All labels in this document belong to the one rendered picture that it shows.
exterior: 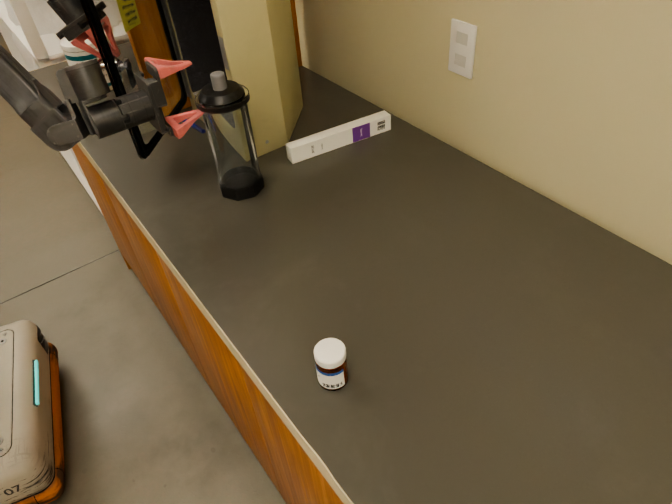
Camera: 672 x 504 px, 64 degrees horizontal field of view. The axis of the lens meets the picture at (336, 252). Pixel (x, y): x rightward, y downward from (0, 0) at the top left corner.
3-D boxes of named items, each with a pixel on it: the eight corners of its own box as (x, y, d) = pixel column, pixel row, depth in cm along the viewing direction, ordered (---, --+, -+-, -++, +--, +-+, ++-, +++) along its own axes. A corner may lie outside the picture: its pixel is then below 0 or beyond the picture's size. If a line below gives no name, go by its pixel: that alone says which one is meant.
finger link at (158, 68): (195, 55, 96) (145, 71, 92) (205, 93, 100) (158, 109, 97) (180, 45, 100) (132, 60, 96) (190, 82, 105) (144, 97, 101)
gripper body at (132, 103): (155, 80, 94) (114, 93, 91) (172, 132, 100) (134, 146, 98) (142, 69, 98) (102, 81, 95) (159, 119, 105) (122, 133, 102)
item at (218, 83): (241, 90, 112) (235, 59, 108) (251, 109, 106) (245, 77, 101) (197, 100, 110) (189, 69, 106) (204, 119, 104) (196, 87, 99)
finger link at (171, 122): (205, 92, 100) (157, 109, 96) (213, 126, 105) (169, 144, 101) (190, 81, 104) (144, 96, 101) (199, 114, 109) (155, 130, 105)
